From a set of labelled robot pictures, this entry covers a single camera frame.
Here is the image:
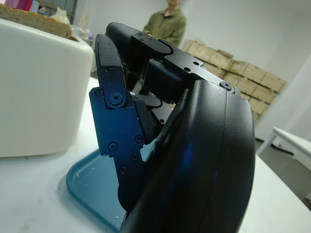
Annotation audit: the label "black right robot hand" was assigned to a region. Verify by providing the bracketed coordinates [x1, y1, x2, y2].
[89, 21, 257, 233]

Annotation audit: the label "slice of bread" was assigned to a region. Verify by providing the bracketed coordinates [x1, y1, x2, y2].
[0, 4, 73, 39]

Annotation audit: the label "blue plastic tray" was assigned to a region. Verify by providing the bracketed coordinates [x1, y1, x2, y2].
[66, 149, 129, 233]

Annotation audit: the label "white two-slot toaster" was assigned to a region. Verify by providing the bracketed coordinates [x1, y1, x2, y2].
[0, 18, 95, 158]

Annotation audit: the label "stacked wooden crates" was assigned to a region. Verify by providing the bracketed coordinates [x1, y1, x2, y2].
[182, 40, 287, 122]

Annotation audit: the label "white side table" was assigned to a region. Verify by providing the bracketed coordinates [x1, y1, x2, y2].
[256, 126, 311, 175]

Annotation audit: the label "person's dark legs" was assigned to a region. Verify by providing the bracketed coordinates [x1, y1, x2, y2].
[142, 0, 188, 48]

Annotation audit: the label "pink storage box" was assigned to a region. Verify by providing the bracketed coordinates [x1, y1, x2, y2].
[5, 0, 34, 12]

